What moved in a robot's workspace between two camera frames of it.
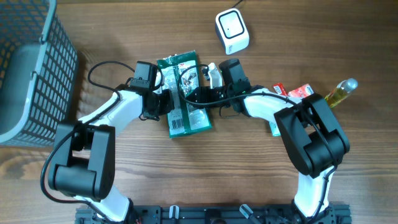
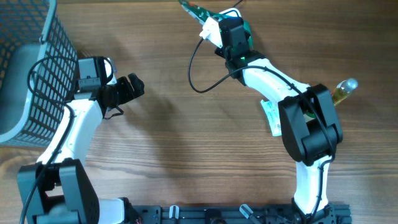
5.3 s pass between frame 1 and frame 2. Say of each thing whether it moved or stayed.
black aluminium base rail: stayed
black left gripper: moved
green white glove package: moved
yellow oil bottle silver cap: stayed
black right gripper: moved
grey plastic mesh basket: stayed
